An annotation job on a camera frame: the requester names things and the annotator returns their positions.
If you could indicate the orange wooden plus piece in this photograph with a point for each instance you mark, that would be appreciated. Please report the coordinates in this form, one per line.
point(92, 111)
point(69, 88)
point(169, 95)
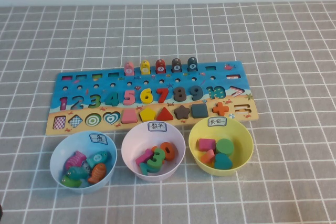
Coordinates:
point(220, 109)

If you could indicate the red wooden triangle piece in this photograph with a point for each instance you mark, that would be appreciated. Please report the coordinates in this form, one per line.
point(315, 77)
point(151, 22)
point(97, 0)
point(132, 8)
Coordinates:
point(165, 116)

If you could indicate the brown wooden star piece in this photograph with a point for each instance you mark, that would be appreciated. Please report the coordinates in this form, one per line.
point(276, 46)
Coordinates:
point(182, 112)

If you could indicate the yellow wooden pentagon piece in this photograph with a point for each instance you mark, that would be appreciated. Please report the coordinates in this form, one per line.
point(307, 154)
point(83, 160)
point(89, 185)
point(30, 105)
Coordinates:
point(147, 115)

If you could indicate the paper label on pink bowl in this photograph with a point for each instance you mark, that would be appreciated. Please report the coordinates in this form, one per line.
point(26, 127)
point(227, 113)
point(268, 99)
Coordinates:
point(157, 126)

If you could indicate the slate wooden square piece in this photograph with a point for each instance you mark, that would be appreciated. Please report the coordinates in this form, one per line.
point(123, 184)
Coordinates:
point(199, 110)

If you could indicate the pink wooden trapezoid piece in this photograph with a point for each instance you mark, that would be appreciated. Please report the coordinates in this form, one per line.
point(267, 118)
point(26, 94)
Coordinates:
point(129, 117)

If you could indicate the paper label on yellow bowl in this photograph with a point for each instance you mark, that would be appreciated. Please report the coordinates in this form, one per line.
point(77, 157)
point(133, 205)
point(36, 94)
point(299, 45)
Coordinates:
point(216, 122)

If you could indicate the light pink plastic bowl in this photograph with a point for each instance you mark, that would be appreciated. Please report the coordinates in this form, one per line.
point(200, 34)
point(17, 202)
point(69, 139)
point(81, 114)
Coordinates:
point(136, 142)

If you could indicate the orange wooden number piece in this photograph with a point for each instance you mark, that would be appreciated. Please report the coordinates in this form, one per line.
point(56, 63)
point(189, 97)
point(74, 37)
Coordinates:
point(172, 155)

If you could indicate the magenta wooden rectangle piece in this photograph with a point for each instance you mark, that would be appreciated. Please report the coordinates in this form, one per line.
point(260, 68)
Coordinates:
point(206, 144)

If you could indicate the colourful wooden number puzzle board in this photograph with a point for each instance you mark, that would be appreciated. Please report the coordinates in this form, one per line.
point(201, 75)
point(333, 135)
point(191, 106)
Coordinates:
point(105, 91)

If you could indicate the orange wooden diamond piece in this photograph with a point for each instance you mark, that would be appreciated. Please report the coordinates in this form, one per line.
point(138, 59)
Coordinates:
point(207, 158)

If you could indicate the green wooden circle piece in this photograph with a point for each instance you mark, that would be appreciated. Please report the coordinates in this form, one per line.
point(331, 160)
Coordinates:
point(225, 146)

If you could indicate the teal wooden number piece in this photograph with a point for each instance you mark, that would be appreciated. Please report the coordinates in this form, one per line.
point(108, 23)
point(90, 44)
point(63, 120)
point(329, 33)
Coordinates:
point(144, 169)

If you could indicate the paper label on blue bowl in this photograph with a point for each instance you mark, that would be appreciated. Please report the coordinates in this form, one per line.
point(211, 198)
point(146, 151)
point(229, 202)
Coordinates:
point(98, 139)

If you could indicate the teal wooden heart piece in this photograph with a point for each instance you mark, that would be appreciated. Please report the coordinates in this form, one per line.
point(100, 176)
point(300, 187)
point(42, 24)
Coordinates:
point(223, 162)

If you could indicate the yellow plastic bowl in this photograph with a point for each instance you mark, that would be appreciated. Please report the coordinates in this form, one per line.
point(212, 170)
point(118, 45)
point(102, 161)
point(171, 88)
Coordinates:
point(241, 145)

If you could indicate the light blue plastic bowl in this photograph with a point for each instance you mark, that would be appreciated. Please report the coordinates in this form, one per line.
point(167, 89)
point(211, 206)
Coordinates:
point(60, 155)

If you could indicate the red wooden number seven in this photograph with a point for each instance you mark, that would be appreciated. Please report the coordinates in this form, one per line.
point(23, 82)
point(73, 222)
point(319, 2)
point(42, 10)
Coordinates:
point(162, 90)

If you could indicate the brown wooden number eight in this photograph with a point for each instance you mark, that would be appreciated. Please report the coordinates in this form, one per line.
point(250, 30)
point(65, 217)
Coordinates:
point(179, 93)

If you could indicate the yellow wooden number six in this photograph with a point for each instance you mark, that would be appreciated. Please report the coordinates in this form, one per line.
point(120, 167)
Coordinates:
point(143, 95)

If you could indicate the red wooden fish seven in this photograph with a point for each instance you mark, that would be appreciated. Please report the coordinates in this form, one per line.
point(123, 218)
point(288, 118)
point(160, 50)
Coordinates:
point(160, 67)

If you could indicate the brown wooden fish eight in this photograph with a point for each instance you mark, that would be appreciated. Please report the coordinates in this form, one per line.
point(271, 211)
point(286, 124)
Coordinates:
point(176, 66)

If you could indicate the slate wooden number nine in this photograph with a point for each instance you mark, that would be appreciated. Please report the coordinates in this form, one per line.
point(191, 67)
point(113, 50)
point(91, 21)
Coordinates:
point(200, 91)

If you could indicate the yellow wooden fish six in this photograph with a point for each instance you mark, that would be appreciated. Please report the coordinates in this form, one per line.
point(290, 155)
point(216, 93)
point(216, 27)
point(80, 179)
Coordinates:
point(145, 68)

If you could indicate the pink wooden number five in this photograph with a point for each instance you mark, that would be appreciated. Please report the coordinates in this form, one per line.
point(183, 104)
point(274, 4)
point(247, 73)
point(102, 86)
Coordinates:
point(130, 91)

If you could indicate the slate wooden fish nine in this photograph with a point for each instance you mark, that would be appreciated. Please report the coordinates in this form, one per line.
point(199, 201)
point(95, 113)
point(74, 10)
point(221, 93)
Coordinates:
point(192, 64)

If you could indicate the pink wooden fish five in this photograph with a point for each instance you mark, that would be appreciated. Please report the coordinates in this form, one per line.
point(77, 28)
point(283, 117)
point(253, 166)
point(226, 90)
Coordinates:
point(128, 69)

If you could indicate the grey white grid tablecloth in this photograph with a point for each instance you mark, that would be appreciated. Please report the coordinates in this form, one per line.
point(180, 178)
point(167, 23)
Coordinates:
point(168, 37)

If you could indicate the magenta wooden number one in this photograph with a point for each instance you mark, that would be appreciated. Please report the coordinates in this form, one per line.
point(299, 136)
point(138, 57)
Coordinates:
point(143, 157)

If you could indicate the green wooden number three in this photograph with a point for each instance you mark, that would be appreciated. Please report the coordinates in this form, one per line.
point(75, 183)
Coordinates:
point(155, 168)

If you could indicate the light teal wooden fish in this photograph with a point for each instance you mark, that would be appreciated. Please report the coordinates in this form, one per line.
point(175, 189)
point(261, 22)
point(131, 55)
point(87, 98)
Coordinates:
point(97, 158)

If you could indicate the orange wooden fish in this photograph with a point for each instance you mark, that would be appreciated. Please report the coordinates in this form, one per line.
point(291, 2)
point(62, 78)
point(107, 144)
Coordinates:
point(97, 173)

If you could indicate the magenta wooden fish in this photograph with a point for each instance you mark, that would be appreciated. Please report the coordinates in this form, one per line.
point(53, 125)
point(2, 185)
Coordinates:
point(74, 159)

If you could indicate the dark teal wooden fish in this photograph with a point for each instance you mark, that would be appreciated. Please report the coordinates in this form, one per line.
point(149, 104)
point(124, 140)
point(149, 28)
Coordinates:
point(77, 172)

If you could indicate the green wooden fish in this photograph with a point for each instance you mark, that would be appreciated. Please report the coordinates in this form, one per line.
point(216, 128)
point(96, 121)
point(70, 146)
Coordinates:
point(68, 181)

